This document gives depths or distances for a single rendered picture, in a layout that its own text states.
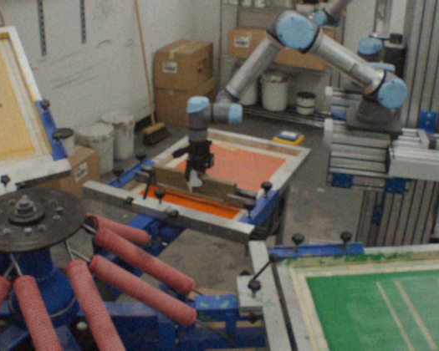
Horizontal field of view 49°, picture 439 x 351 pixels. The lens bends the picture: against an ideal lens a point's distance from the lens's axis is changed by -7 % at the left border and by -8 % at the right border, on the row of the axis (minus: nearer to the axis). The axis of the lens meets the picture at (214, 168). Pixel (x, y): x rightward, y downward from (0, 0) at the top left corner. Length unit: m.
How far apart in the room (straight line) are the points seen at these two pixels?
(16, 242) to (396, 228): 1.80
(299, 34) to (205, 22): 4.28
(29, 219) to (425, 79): 1.63
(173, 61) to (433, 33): 3.43
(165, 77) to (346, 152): 3.41
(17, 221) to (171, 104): 4.22
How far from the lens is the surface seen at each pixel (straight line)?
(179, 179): 1.99
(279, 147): 2.42
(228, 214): 1.91
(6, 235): 1.20
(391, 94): 1.86
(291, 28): 1.72
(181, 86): 5.19
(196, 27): 6.04
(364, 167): 2.10
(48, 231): 1.19
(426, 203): 2.43
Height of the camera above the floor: 1.93
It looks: 26 degrees down
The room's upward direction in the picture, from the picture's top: 1 degrees clockwise
